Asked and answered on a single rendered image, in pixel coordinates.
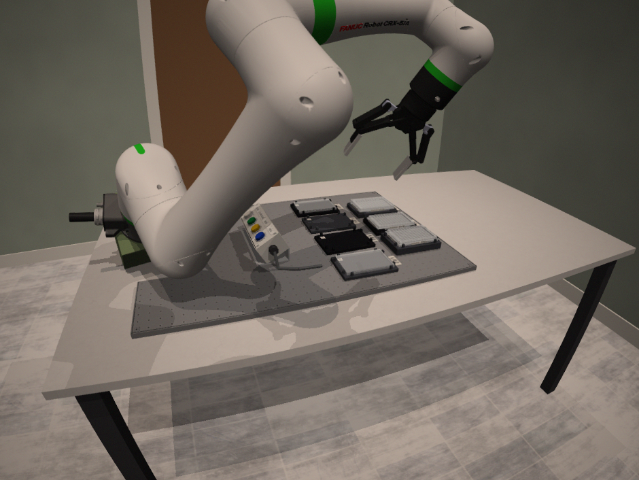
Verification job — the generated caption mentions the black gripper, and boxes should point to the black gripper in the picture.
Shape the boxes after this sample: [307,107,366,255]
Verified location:
[344,89,436,181]

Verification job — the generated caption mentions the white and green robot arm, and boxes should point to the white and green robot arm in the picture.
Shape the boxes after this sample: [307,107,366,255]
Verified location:
[69,0,494,279]

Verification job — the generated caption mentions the grey push-button control panel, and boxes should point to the grey push-button control panel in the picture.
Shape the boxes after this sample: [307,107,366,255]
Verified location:
[241,203,322,271]

